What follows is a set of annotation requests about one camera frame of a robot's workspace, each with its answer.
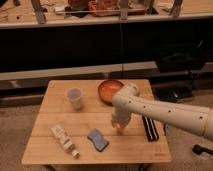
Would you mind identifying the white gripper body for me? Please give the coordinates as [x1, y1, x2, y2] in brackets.
[111, 107, 131, 128]

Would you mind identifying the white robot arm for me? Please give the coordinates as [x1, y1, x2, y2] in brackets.
[112, 83, 213, 141]

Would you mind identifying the orange ceramic bowl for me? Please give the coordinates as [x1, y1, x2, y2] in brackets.
[98, 80, 124, 105]

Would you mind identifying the blue sponge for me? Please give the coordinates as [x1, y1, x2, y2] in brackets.
[87, 129, 109, 152]

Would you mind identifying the wooden folding table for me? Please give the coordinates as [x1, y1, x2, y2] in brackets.
[22, 80, 171, 171]

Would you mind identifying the white plastic bottle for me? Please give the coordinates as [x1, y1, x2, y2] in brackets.
[51, 125, 80, 158]

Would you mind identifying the black object on floor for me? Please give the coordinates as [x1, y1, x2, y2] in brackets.
[192, 144, 213, 155]

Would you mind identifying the red basket on shelf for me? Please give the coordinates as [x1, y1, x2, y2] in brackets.
[88, 0, 120, 17]

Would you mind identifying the wooden shelf bench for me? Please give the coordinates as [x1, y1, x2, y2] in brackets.
[0, 0, 213, 29]

